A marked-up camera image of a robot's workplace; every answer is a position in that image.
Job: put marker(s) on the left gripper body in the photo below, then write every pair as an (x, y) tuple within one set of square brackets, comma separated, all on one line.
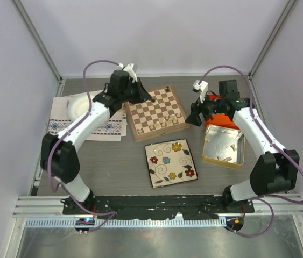
[(129, 95)]

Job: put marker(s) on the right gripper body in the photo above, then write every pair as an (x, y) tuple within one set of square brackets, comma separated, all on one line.
[(209, 107)]

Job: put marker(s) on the light bishop piece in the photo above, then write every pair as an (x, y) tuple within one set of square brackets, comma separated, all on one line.
[(170, 122), (151, 125)]

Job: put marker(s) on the light queen piece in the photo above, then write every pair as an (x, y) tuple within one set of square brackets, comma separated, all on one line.
[(163, 122)]

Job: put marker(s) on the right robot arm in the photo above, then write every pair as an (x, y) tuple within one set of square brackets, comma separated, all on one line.
[(276, 167)]

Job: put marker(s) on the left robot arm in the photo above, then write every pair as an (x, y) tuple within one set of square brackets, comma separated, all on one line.
[(59, 152)]

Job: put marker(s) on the orange plastic box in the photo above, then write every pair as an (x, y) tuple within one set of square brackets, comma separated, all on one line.
[(219, 119)]

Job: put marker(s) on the wooden chessboard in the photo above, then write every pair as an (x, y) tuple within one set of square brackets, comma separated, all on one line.
[(142, 114)]

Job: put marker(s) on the patterned placemat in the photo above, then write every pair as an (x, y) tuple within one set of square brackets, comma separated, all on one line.
[(111, 130)]

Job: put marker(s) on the gold metal tin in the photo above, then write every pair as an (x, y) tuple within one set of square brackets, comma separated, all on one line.
[(221, 138)]

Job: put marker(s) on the light piece lying tin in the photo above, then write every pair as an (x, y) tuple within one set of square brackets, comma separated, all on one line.
[(227, 159), (233, 147)]

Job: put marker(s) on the floral square plate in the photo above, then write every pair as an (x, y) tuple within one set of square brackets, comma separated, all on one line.
[(170, 163)]

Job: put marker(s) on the light piece lying tin bottom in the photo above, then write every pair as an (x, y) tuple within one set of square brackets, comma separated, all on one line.
[(227, 159)]

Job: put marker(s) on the white round bowl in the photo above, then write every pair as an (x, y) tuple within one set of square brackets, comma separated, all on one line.
[(77, 105)]

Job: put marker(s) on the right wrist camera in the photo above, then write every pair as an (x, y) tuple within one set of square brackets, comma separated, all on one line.
[(200, 87)]

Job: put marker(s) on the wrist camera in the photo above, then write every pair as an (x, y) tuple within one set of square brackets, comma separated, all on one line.
[(130, 68), (200, 87)]

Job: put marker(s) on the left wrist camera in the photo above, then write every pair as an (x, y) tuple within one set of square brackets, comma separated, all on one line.
[(130, 68)]

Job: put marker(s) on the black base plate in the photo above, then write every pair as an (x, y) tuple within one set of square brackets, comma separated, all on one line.
[(162, 207)]

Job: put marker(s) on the white slotted cable duct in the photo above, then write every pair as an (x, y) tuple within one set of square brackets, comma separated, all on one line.
[(115, 223)]

